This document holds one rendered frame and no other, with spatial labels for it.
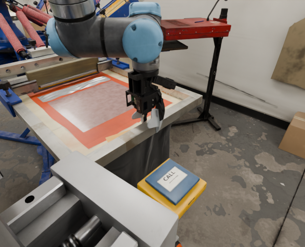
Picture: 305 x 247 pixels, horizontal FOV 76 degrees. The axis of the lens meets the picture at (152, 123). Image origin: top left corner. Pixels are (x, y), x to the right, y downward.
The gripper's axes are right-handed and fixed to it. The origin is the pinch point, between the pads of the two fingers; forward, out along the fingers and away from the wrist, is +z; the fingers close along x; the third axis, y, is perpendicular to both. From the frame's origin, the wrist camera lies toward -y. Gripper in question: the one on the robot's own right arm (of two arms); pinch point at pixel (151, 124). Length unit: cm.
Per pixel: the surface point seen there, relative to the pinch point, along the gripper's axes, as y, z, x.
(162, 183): 14.9, 1.0, 18.3
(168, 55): -200, 49, -158
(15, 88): 24, -3, -56
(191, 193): 11.2, 2.8, 24.5
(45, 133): 27.4, -0.9, -19.5
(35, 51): 4, -9, -85
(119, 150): 15.3, 0.4, 1.9
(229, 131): -152, 98, -23
